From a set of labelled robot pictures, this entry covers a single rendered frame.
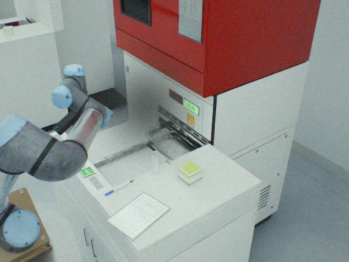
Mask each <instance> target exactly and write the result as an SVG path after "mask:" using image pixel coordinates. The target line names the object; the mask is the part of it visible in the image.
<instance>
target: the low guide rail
mask: <svg viewBox="0 0 349 262"><path fill-rule="evenodd" d="M146 143H148V144H150V145H153V144H154V143H153V142H151V141H149V140H146V141H145V142H142V143H139V144H136V145H134V146H131V147H128V148H126V149H123V150H122V151H119V152H117V153H114V154H111V155H109V156H106V157H103V158H100V159H99V160H96V161H93V162H92V164H93V165H94V166H95V167H96V168H98V167H100V166H102V165H105V164H107V163H110V162H112V161H113V160H116V159H118V158H121V157H124V156H126V155H128V154H132V153H134V152H137V151H139V150H142V149H143V148H145V147H148V146H147V145H146Z"/></svg>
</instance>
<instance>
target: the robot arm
mask: <svg viewBox="0 0 349 262"><path fill-rule="evenodd" d="M63 70H64V78H63V80H62V82H60V83H59V85H58V86H56V87H55V89H54V91H53V92H52V93H51V101H52V104H53V105H55V106H56V107H58V108H61V109H66V108H70V109H72V110H71V111H70V112H69V113H67V114H66V116H65V117H63V118H62V120H60V121H59V122H58V123H57V124H56V125H55V126H53V130H55V131H56V132H57V133H58V134H59V135H62V134H63V133H64V132H65V131H66V130H67V129H69V128H70V127H71V126H72V125H73V129H72V131H71V132H70V134H68V135H67V137H66V138H65V140H63V141H59V140H58V139H57V138H55V137H53V136H52V135H50V134H48V133H47V132H45V131H43V130H42V129H40V128H39V127H37V126H36V125H34V124H32V123H31V122H29V121H28V120H27V119H26V118H22V117H20V116H18V115H17V114H16V113H10V115H8V116H7V117H6V118H5V119H4V120H3V121H2V122H1V123H0V246H1V247H2V248H3V249H4V250H6V251H8V252H11V253H22V252H25V251H27V250H28V249H29V248H31V247H32V246H33V245H34V244H35V242H36V241H37V238H38V236H39V233H40V222H39V219H38V217H37V216H36V215H35V214H34V213H33V212H31V211H27V210H23V209H20V208H19V207H18V206H16V205H14V204H12V203H10V202H8V195H9V193H10V191H11V189H12V187H13V186H14V184H15V182H16V180H17V179H18V176H19V175H21V174H23V173H28V174H30V175H31V176H33V177H34V178H35V179H38V180H41V181H46V182H57V181H63V180H67V179H69V178H71V177H73V176H75V175H76V174H77V173H78V172H80V171H81V170H82V169H83V168H84V166H85V164H86V162H87V159H88V150H89V148H90V146H91V144H92V142H93V140H94V139H95V136H96V134H97V132H98V130H99V128H101V129H104V128H105V126H107V124H108V123H109V121H110V120H111V118H112V116H113V112H112V111H111V110H110V109H108V107H106V106H103V105H102V104H101V103H100V102H98V101H97V100H95V99H93V98H91V97H90V96H89V95H88V92H87V84H86V79H85V72H84V67H83V66H82V65H80V64H70V65H67V66H66V67H64V69H63Z"/></svg>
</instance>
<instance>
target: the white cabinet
mask: <svg viewBox="0 0 349 262"><path fill-rule="evenodd" d="M54 186H55V189H56V194H57V199H58V204H59V207H60V212H61V217H63V218H64V219H66V220H67V222H68V223H69V224H70V226H71V227H72V231H73V233H74V235H75V238H76V242H77V245H78V249H79V251H80V255H81V260H82V262H129V261H128V260H127V258H126V257H125V256H124V255H123V254H122V253H121V251H120V250H119V248H118V247H117V245H116V244H115V243H114V241H112V239H111V238H110V237H109V235H108V234H107V232H106V231H105V229H104V228H103V227H102V226H101V225H100V224H99V222H98V220H96V219H95V217H94V216H93V214H92V213H91V212H90V211H89V209H88V208H87V207H86V206H85V204H84V203H83V201H82V200H81V198H80V197H79V195H77V193H76V192H75V191H74V190H73V188H72V186H71V185H70V183H69V182H68V181H67V180H63V181H57V182H54ZM257 209H258V206H256V207H254V208H252V209H251V210H250V211H248V212H246V213H245V214H243V215H241V216H239V217H238V218H236V219H235V220H233V221H232V222H230V223H228V224H226V225H225V226H223V227H221V228H220V229H218V230H216V231H214V232H213V233H212V234H211V235H209V236H206V237H205V238H203V239H202V240H200V241H198V242H197V243H195V244H193V245H191V246H190V247H189V248H187V249H186V250H184V251H182V252H180V253H179V254H177V255H176V256H174V257H171V258H170V259H168V260H167V261H165V262H248V259H249V255H250V247H251V241H252V237H253V230H254V227H255V220H256V216H257Z"/></svg>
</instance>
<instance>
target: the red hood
mask: <svg viewBox="0 0 349 262"><path fill-rule="evenodd" d="M320 3H321V0H113V10H114V17H115V30H116V44H117V46H118V47H119V48H121V49H122V50H124V51H126V52H128V53H130V54H131V55H133V56H135V57H137V58H138V59H139V60H141V61H143V62H144V63H146V64H148V65H149V66H152V67H153V68H155V69H156V70H158V71H159V72H161V73H163V74H165V75H166V76H168V77H170V78H171V79H173V80H175V81H177V82H178V83H179V84H181V85H183V86H185V87H187V88H188V89H190V90H191V91H193V92H195V93H197V94H198V95H199V96H201V97H202V98H208V97H210V96H213V95H217V94H218V93H220V92H223V91H226V90H229V89H232V88H234V87H238V86H241V85H243V84H246V83H248V82H250V81H253V80H256V79H258V78H261V77H265V76H267V75H270V74H273V73H276V72H279V71H281V70H284V69H286V68H288V67H291V66H294V65H297V64H299V63H302V62H305V61H308V60H309V57H310V51H311V48H312V43H313V37H314V33H315V28H316V22H317V17H318V14H319V8H320Z"/></svg>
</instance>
